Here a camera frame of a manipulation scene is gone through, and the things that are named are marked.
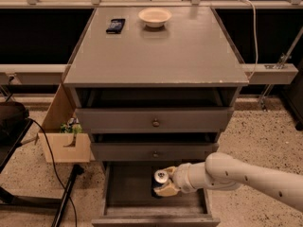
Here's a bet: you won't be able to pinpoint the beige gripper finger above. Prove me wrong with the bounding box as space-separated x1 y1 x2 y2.
164 166 177 178
152 180 180 197

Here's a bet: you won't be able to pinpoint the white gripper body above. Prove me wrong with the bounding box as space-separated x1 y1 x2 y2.
172 163 196 193

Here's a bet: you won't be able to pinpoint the blue pepsi can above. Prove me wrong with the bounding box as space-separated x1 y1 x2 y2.
151 169 169 199

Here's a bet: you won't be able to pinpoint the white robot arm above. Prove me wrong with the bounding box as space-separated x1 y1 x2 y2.
153 152 303 212

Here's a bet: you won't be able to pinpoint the grey bottom drawer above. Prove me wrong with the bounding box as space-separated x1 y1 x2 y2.
92 162 220 227

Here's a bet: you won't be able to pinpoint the grey drawer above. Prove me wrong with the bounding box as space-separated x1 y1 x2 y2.
92 162 220 227
76 107 233 133
91 143 219 162

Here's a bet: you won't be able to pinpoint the grey middle drawer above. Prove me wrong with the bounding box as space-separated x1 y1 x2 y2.
91 143 219 162

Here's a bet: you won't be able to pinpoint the grey drawer cabinet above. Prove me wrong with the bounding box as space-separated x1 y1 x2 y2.
62 6 250 163

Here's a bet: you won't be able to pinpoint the grey top drawer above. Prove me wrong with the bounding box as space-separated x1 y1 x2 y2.
76 107 233 133

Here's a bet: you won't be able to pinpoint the green snack bags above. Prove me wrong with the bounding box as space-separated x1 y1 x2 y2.
60 117 82 134

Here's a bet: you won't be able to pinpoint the wooden box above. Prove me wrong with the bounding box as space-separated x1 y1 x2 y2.
38 85 91 163

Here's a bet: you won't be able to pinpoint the dark blue snack packet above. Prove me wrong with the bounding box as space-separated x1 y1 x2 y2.
106 18 125 34

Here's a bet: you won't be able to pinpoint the white bowl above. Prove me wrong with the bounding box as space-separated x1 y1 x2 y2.
138 8 172 28

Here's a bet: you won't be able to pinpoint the black stand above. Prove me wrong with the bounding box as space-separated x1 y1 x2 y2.
0 165 84 227

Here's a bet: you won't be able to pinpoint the black chair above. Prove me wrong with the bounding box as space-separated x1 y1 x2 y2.
0 101 32 172

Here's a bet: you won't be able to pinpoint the black cable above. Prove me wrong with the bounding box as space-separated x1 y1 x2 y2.
27 117 79 227

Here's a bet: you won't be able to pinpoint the white cable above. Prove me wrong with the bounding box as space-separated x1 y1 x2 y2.
238 0 259 80

